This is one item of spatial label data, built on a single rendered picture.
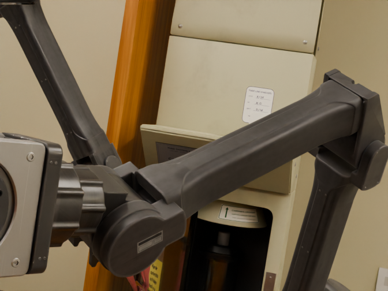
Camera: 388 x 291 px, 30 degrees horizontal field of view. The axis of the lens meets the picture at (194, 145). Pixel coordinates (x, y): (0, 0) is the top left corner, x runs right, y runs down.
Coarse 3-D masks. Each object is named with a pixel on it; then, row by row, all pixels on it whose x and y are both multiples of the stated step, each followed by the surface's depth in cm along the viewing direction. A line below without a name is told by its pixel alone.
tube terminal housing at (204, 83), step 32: (192, 64) 159; (224, 64) 157; (256, 64) 156; (288, 64) 154; (192, 96) 159; (224, 96) 157; (288, 96) 154; (192, 128) 159; (224, 128) 158; (256, 192) 156; (288, 224) 161
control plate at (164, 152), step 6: (156, 144) 152; (162, 144) 151; (168, 144) 151; (162, 150) 153; (168, 150) 152; (174, 150) 152; (180, 150) 151; (186, 150) 151; (192, 150) 150; (162, 156) 154; (168, 156) 154; (174, 156) 153; (162, 162) 156
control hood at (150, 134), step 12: (144, 132) 150; (156, 132) 149; (168, 132) 149; (180, 132) 148; (192, 132) 148; (144, 144) 153; (180, 144) 150; (192, 144) 149; (204, 144) 148; (144, 156) 157; (156, 156) 155; (288, 168) 146; (264, 180) 151; (276, 180) 150; (288, 180) 149; (288, 192) 152
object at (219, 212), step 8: (216, 200) 162; (224, 200) 161; (208, 208) 162; (216, 208) 161; (224, 208) 160; (232, 208) 160; (240, 208) 161; (248, 208) 161; (256, 208) 163; (200, 216) 162; (208, 216) 161; (216, 216) 160; (224, 216) 160; (232, 216) 160; (240, 216) 160; (248, 216) 161; (256, 216) 162; (224, 224) 159; (232, 224) 159; (240, 224) 159; (248, 224) 160; (256, 224) 162; (264, 224) 165
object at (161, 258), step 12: (192, 216) 132; (192, 228) 132; (180, 240) 135; (168, 252) 141; (180, 252) 134; (168, 264) 140; (180, 264) 134; (168, 276) 139; (180, 276) 133; (168, 288) 138; (180, 288) 132
